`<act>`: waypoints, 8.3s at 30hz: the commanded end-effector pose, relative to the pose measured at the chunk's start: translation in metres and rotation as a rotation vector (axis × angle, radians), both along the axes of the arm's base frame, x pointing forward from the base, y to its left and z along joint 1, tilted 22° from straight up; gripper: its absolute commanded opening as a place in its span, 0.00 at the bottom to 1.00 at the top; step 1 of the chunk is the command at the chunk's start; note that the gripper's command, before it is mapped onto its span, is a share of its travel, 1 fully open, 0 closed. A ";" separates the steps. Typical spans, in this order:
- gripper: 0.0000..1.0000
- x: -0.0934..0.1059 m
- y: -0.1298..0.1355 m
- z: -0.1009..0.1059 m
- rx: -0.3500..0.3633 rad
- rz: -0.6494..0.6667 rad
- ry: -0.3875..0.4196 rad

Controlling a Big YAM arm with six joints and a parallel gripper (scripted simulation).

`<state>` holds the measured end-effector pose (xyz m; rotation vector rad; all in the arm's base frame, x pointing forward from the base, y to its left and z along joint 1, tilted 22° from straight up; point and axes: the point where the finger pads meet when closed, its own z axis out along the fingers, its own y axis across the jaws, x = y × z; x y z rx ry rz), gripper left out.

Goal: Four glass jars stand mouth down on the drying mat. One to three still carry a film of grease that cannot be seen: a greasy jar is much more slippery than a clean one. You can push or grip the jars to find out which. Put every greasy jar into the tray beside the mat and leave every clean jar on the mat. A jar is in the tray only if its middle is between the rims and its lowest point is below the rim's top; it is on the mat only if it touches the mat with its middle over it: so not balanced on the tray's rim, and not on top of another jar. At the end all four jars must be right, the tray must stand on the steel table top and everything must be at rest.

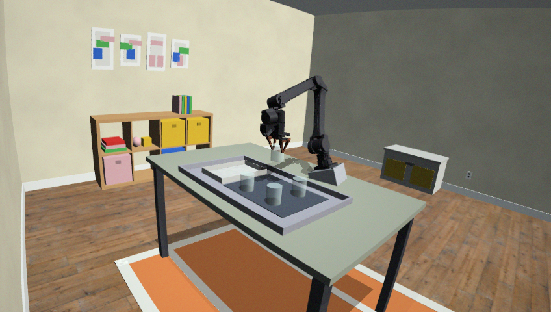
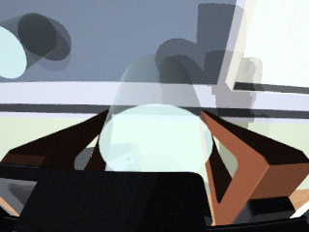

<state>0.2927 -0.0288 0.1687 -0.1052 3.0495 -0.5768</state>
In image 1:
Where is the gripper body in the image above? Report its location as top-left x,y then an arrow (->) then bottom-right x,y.
269,122 -> 290,140

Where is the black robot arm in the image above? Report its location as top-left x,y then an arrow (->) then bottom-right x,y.
260,75 -> 338,170

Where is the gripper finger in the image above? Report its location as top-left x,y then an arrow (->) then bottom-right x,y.
279,138 -> 290,153
266,136 -> 277,147

